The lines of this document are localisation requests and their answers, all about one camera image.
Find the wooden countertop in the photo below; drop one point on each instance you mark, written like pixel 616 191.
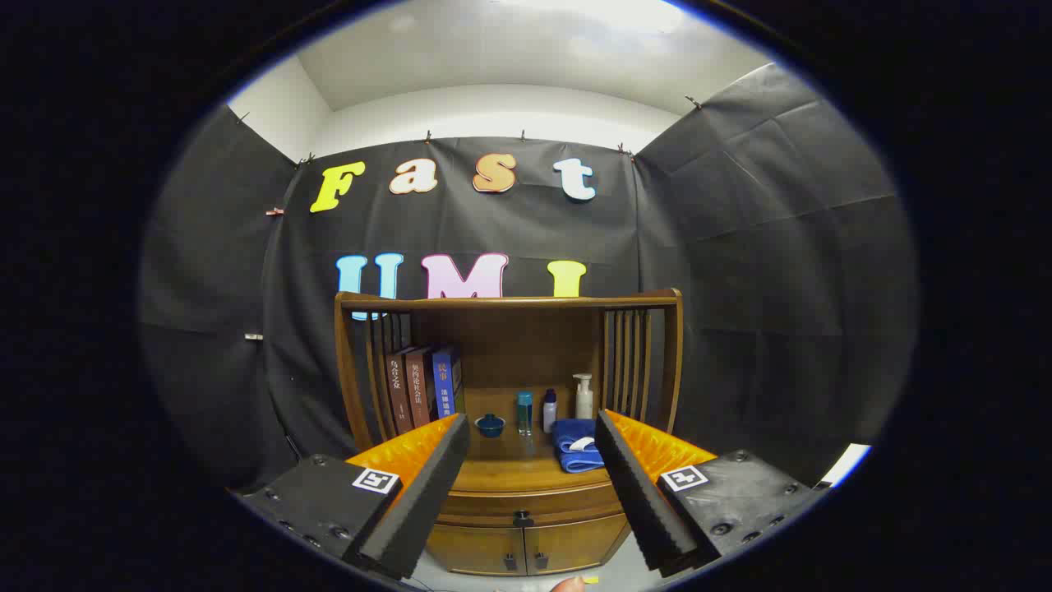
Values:
pixel 518 473

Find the blue book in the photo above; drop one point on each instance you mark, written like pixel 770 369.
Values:
pixel 444 382

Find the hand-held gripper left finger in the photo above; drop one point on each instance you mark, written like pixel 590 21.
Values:
pixel 427 493

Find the brown book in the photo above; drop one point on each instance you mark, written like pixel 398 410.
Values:
pixel 399 390
pixel 420 386

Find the wooden cabinet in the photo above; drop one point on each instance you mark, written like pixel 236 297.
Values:
pixel 526 337

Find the teal glass bottle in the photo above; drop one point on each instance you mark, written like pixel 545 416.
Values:
pixel 524 411

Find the blue folded towel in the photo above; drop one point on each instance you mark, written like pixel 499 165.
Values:
pixel 571 456

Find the small blue lidded bowl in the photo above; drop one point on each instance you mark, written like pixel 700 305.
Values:
pixel 490 426

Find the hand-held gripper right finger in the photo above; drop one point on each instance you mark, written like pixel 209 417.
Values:
pixel 637 493

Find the white pump bottle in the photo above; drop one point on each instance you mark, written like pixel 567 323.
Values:
pixel 583 401

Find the black backdrop cloth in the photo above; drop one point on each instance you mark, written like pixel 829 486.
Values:
pixel 740 247

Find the wooden cabinet door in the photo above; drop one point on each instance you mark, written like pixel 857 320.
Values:
pixel 477 549
pixel 575 543

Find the white bottle with blue cap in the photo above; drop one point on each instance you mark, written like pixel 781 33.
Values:
pixel 550 413

